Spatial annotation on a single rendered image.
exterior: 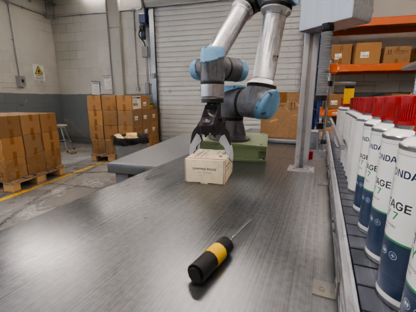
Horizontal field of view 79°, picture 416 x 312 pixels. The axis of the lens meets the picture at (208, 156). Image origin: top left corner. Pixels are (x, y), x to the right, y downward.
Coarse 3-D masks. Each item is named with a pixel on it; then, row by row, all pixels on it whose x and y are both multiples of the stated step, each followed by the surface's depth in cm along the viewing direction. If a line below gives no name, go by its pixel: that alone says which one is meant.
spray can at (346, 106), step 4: (344, 104) 102; (348, 104) 101; (344, 108) 101; (348, 108) 100; (340, 112) 103; (344, 112) 101; (340, 116) 103; (344, 116) 101; (340, 120) 103; (344, 120) 102; (340, 124) 103; (340, 128) 103; (340, 132) 103; (336, 144) 106
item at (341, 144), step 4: (332, 120) 144; (332, 124) 120; (332, 128) 114; (336, 128) 104; (336, 132) 91; (336, 136) 85; (340, 136) 82; (340, 140) 75; (340, 144) 67; (344, 144) 67; (340, 148) 67; (344, 148) 67
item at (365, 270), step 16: (336, 160) 84; (336, 176) 76; (352, 208) 47; (352, 224) 41; (352, 240) 37; (352, 256) 33; (368, 272) 30; (368, 288) 27; (368, 304) 25; (384, 304) 25
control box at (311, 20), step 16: (304, 0) 76; (320, 0) 72; (336, 0) 68; (352, 0) 64; (368, 0) 67; (304, 16) 76; (320, 16) 72; (336, 16) 68; (352, 16) 65; (368, 16) 68; (304, 32) 79; (320, 32) 79
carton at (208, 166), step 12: (192, 156) 79; (204, 156) 79; (216, 156) 79; (228, 156) 80; (192, 168) 76; (204, 168) 75; (216, 168) 74; (228, 168) 81; (192, 180) 77; (204, 180) 76; (216, 180) 75
